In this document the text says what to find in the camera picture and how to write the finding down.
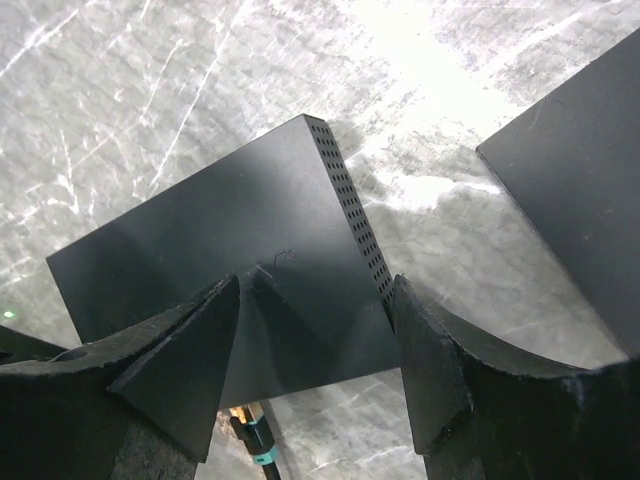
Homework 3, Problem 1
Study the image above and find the black flat box far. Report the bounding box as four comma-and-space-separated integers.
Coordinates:
477, 32, 639, 356

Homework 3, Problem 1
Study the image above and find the black network switch box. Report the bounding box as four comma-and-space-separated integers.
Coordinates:
47, 114, 399, 408

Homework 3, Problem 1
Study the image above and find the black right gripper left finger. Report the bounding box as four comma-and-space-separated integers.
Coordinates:
1, 276, 240, 479

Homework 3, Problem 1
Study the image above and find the black cable with plug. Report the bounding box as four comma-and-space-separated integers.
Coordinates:
227, 402, 289, 480

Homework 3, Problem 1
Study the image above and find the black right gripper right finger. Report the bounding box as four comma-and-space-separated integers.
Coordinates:
391, 276, 639, 479

